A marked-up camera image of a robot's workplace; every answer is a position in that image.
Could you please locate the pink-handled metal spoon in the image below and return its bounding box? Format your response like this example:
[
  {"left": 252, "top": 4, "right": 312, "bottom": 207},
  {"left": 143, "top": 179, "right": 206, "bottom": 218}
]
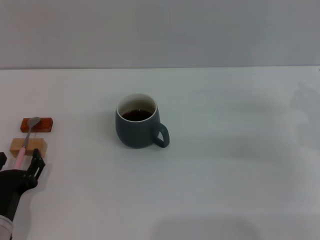
[{"left": 12, "top": 116, "right": 41, "bottom": 171}]

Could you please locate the dark grey ceramic mug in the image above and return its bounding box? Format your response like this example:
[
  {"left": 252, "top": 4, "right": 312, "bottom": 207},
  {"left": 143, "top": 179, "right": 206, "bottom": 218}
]
[{"left": 115, "top": 93, "right": 171, "bottom": 150}]

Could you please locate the light wooden block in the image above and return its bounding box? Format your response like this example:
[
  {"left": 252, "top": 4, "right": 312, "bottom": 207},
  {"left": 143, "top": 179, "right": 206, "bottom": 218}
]
[{"left": 9, "top": 137, "right": 48, "bottom": 159}]

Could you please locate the red-brown wooden block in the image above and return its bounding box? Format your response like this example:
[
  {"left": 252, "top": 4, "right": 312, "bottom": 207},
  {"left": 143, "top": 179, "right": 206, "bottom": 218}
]
[{"left": 19, "top": 117, "right": 55, "bottom": 134}]

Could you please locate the dark coffee liquid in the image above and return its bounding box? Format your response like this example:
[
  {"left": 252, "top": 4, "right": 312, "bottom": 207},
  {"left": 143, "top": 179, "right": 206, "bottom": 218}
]
[{"left": 121, "top": 108, "right": 153, "bottom": 122}]

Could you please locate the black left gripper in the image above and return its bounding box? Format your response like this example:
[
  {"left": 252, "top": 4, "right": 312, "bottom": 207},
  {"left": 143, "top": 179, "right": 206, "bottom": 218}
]
[{"left": 0, "top": 148, "right": 47, "bottom": 222}]

